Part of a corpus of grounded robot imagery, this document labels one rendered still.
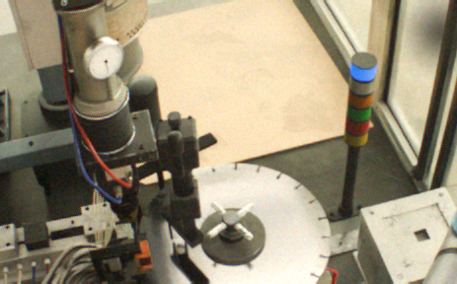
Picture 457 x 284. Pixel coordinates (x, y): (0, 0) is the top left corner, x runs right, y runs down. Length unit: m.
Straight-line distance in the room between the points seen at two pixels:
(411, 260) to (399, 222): 0.09
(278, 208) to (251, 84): 0.58
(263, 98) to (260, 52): 0.17
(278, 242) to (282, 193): 0.11
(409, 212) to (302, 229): 0.22
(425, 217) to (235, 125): 0.55
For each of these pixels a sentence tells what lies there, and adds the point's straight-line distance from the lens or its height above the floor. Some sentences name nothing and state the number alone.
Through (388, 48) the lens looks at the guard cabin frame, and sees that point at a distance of 1.56.
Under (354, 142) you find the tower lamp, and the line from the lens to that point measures 1.29.
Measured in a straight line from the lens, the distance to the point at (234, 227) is 1.14.
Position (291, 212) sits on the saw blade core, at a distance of 1.22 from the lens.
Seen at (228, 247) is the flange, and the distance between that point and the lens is 1.16.
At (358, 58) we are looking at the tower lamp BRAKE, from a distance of 1.19.
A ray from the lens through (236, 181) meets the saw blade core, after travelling 1.26.
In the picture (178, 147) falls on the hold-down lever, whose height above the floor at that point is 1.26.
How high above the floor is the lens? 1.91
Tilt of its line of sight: 47 degrees down
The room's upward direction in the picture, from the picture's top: 1 degrees clockwise
